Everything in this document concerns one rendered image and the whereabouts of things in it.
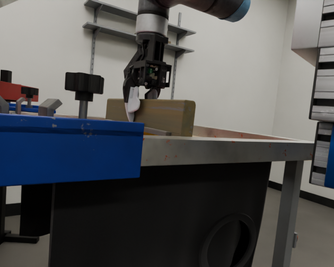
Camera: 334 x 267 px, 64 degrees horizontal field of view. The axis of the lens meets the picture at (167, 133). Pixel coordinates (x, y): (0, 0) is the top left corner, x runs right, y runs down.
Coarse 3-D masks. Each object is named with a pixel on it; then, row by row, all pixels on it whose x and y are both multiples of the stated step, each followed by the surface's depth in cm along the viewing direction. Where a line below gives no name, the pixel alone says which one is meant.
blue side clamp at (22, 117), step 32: (0, 128) 25; (32, 128) 26; (64, 128) 28; (96, 128) 30; (128, 128) 32; (0, 160) 25; (32, 160) 27; (64, 160) 28; (96, 160) 30; (128, 160) 32
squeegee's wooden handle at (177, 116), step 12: (108, 108) 82; (120, 108) 74; (144, 108) 62; (156, 108) 57; (168, 108) 54; (180, 108) 50; (192, 108) 51; (120, 120) 73; (144, 120) 62; (156, 120) 57; (168, 120) 53; (180, 120) 50; (192, 120) 51; (180, 132) 50
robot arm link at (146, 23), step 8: (144, 16) 60; (152, 16) 60; (160, 16) 60; (136, 24) 62; (144, 24) 60; (152, 24) 60; (160, 24) 61; (136, 32) 62; (144, 32) 61; (152, 32) 60; (160, 32) 61
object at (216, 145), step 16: (32, 112) 76; (208, 128) 89; (144, 144) 35; (160, 144) 36; (176, 144) 37; (192, 144) 39; (208, 144) 41; (224, 144) 43; (240, 144) 45; (256, 144) 47; (272, 144) 49; (288, 144) 52; (304, 144) 56; (144, 160) 35; (160, 160) 36; (176, 160) 38; (192, 160) 39; (208, 160) 41; (224, 160) 43; (240, 160) 45; (256, 160) 48; (272, 160) 50; (288, 160) 53; (304, 160) 56
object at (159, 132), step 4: (112, 120) 76; (144, 128) 59; (148, 128) 57; (152, 128) 58; (148, 132) 57; (152, 132) 56; (156, 132) 54; (160, 132) 53; (164, 132) 52; (168, 132) 52
